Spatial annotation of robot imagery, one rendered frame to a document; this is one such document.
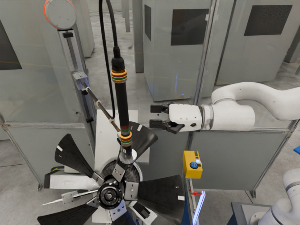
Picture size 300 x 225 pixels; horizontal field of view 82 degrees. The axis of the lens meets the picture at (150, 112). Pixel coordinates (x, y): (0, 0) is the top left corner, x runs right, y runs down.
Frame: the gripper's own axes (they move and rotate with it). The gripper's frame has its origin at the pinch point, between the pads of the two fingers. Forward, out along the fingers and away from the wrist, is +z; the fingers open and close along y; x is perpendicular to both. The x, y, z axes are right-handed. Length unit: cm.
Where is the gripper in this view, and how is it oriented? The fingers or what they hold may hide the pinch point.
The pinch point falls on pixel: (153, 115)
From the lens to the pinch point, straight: 57.9
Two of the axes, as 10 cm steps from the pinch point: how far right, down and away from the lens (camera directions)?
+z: -10.0, -0.2, 0.3
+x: 0.1, -8.2, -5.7
